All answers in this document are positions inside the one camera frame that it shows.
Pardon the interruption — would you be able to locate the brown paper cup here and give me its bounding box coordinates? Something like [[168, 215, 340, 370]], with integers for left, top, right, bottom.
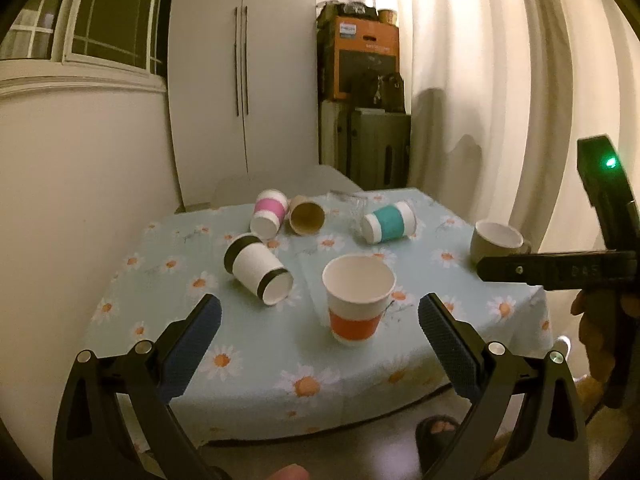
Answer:
[[290, 195, 327, 237]]

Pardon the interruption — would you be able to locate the person's right hand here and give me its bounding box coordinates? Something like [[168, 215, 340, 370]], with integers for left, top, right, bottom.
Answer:
[[571, 290, 624, 382]]

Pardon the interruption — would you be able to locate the cream curtain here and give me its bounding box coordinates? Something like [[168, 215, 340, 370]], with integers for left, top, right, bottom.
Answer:
[[360, 0, 640, 386]]

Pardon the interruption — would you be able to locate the grey ceramic mug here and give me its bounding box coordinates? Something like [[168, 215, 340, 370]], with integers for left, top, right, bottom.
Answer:
[[469, 220, 533, 267]]

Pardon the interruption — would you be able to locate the person's left hand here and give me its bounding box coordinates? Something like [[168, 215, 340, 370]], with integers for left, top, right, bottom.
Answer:
[[269, 464, 312, 480]]

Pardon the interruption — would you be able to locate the black bag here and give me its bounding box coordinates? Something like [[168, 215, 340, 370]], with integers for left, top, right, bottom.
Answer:
[[350, 70, 404, 109]]

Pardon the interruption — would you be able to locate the white wardrobe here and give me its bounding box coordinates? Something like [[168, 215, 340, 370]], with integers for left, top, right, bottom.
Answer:
[[167, 0, 321, 211]]

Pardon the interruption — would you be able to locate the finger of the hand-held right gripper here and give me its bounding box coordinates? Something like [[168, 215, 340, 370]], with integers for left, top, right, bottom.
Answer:
[[477, 250, 608, 291]]

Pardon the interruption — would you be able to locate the dark suitcase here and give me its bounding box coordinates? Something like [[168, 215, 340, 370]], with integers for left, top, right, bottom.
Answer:
[[347, 106, 412, 192]]

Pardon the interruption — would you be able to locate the white cup with orange band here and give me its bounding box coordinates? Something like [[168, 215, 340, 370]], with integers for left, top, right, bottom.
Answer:
[[322, 254, 397, 345]]

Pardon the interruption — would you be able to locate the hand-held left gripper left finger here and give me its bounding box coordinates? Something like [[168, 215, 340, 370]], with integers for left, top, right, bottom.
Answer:
[[52, 294, 223, 480]]

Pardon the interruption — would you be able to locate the white cup with pink band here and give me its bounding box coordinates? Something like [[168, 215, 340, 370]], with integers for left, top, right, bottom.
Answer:
[[250, 189, 291, 241]]

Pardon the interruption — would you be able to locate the orange cardboard box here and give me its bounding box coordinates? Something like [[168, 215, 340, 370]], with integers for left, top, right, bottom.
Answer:
[[319, 2, 401, 103]]

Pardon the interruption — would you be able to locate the white cup with black bands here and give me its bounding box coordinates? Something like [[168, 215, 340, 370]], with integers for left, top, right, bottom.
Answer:
[[223, 233, 294, 307]]

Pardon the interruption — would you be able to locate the window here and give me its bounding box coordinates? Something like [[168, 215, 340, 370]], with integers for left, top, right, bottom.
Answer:
[[0, 0, 176, 78]]

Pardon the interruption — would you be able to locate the clear glass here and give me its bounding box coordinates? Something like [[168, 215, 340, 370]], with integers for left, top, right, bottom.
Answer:
[[329, 189, 368, 233]]

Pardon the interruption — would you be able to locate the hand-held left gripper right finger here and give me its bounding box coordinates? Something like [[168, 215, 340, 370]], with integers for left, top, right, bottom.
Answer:
[[417, 293, 591, 480]]

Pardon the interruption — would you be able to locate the person's foot in black slipper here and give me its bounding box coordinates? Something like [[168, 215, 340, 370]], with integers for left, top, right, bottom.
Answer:
[[416, 414, 472, 480]]

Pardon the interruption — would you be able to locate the white cup with teal band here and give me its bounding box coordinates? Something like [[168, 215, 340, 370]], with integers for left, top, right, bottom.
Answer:
[[361, 201, 418, 245]]

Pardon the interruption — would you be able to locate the light blue daisy tablecloth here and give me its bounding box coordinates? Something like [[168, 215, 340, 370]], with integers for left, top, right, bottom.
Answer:
[[82, 187, 556, 448]]

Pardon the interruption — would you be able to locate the light suitcase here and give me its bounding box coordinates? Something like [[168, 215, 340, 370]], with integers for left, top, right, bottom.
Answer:
[[320, 100, 352, 177]]

